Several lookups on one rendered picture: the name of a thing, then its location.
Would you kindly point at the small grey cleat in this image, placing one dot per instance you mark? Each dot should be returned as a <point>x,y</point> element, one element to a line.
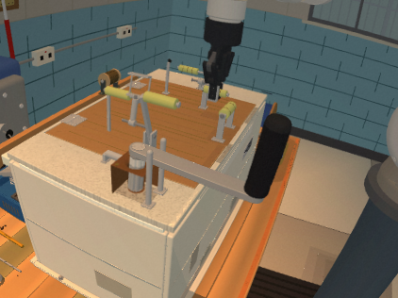
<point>110,155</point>

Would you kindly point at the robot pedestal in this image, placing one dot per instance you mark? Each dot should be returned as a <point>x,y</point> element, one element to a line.
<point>371,251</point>

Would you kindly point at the blue and grey bench machine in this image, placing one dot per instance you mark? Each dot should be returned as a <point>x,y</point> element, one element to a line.
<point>12,103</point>

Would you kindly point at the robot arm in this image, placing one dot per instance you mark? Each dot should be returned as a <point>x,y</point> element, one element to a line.
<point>226,11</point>

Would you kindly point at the blue vented box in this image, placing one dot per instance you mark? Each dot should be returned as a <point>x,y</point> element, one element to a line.
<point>11,201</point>

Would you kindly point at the red and white rod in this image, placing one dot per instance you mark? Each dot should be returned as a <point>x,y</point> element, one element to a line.
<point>9,37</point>

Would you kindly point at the white locker body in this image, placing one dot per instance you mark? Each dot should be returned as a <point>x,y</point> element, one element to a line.
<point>94,220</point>

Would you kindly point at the white wall socket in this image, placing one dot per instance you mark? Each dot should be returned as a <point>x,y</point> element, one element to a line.
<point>124,31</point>
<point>43,56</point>

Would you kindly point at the grey post black tip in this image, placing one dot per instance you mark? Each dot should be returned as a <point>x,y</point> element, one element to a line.
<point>167,78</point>

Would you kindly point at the window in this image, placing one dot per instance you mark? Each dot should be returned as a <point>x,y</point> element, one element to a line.
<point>355,17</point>

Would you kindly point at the black ribbed floor mat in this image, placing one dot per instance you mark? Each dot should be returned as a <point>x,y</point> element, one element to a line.
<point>279,284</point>

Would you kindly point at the grey wall conduit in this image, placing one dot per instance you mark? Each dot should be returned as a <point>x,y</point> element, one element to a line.
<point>85,41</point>

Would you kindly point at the brown deck rack grey posts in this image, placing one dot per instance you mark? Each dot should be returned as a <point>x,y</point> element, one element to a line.
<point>119,173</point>

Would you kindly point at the tan pegboard brown frame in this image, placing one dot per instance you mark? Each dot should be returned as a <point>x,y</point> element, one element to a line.
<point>6,3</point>

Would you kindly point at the brown wooden locker lid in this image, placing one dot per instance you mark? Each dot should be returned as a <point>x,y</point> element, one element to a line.
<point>188,125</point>

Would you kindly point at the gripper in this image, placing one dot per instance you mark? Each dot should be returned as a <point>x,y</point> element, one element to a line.
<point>223,34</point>

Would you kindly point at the yellow pencil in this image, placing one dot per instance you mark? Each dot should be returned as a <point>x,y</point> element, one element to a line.
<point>12,239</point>

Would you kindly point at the grey metal rod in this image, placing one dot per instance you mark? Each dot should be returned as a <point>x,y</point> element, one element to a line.
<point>11,265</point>

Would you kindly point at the grey hinge plate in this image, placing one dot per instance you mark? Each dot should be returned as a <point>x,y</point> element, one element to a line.
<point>74,120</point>
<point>138,85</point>

